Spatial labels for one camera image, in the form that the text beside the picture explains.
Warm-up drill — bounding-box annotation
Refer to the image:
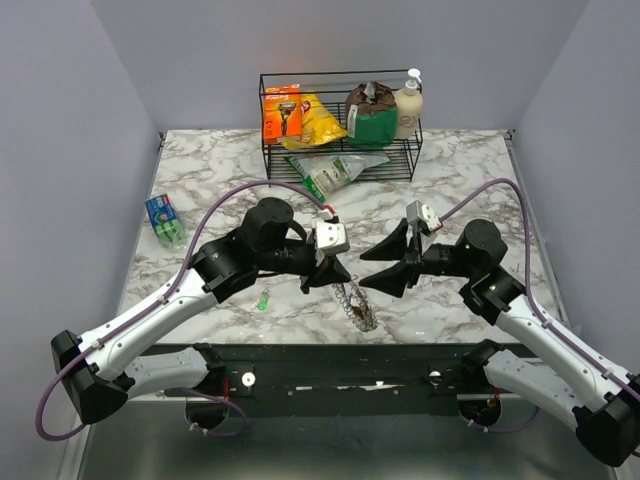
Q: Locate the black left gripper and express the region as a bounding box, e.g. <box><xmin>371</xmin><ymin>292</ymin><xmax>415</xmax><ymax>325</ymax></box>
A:
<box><xmin>256</xmin><ymin>240</ymin><xmax>351</xmax><ymax>295</ymax></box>

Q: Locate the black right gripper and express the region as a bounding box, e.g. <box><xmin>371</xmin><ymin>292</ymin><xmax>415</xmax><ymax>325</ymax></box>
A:
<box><xmin>359</xmin><ymin>217</ymin><xmax>476</xmax><ymax>299</ymax></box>

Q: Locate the green key tag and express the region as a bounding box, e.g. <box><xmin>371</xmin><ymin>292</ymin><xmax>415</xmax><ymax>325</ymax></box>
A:
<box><xmin>252</xmin><ymin>289</ymin><xmax>270</xmax><ymax>311</ymax></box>

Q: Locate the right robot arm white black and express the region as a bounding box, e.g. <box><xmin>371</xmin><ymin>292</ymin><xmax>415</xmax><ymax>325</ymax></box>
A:
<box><xmin>360</xmin><ymin>219</ymin><xmax>639</xmax><ymax>467</ymax></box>

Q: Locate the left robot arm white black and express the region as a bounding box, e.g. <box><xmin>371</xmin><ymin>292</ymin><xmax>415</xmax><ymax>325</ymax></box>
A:
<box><xmin>51</xmin><ymin>197</ymin><xmax>351</xmax><ymax>424</ymax></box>

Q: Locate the green white plastic pouch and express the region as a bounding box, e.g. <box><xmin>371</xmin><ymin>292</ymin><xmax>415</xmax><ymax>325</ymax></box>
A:
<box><xmin>285</xmin><ymin>152</ymin><xmax>390</xmax><ymax>203</ymax></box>

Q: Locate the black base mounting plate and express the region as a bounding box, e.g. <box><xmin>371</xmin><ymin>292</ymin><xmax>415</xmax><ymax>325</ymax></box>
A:
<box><xmin>102</xmin><ymin>342</ymin><xmax>584</xmax><ymax>419</ymax></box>

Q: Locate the yellow snack bag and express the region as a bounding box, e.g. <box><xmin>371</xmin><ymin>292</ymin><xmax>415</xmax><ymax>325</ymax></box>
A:
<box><xmin>282</xmin><ymin>93</ymin><xmax>348</xmax><ymax>150</ymax></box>

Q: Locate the brown green bag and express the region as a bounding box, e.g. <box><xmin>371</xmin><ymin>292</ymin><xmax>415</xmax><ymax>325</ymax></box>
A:
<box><xmin>345</xmin><ymin>81</ymin><xmax>398</xmax><ymax>150</ymax></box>

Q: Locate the cream lotion pump bottle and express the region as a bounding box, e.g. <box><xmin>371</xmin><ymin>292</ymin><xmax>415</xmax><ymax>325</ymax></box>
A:
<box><xmin>394</xmin><ymin>68</ymin><xmax>423</xmax><ymax>140</ymax></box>

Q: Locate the orange razor package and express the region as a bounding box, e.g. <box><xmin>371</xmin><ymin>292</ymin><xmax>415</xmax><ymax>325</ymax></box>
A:
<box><xmin>263</xmin><ymin>84</ymin><xmax>302</xmax><ymax>145</ymax></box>

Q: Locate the blue green toothpaste box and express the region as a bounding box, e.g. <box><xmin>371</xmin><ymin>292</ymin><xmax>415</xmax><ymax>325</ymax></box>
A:
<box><xmin>145</xmin><ymin>194</ymin><xmax>187</xmax><ymax>247</ymax></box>

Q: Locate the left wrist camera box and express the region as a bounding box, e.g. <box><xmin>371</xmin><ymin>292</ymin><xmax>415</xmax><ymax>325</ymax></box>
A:
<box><xmin>315</xmin><ymin>220</ymin><xmax>350</xmax><ymax>256</ymax></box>

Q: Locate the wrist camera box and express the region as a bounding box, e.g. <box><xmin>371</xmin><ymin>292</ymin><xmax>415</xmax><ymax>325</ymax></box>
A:
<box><xmin>315</xmin><ymin>220</ymin><xmax>350</xmax><ymax>256</ymax></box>
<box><xmin>406</xmin><ymin>200</ymin><xmax>442</xmax><ymax>236</ymax></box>

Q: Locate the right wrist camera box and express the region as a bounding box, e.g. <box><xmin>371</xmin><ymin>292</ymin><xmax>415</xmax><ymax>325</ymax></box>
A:
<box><xmin>406</xmin><ymin>200</ymin><xmax>442</xmax><ymax>236</ymax></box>

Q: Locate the black wire shelf rack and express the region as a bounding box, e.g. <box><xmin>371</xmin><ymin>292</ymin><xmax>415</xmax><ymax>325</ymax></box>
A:
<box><xmin>259</xmin><ymin>69</ymin><xmax>424</xmax><ymax>188</ymax></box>

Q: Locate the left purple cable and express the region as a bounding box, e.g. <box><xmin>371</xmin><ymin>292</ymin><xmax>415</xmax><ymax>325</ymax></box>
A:
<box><xmin>34</xmin><ymin>180</ymin><xmax>334</xmax><ymax>442</ymax></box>

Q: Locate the aluminium rail frame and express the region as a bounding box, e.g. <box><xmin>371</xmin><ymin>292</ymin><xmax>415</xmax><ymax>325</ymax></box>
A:
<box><xmin>60</xmin><ymin>396</ymin><xmax>633</xmax><ymax>479</ymax></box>

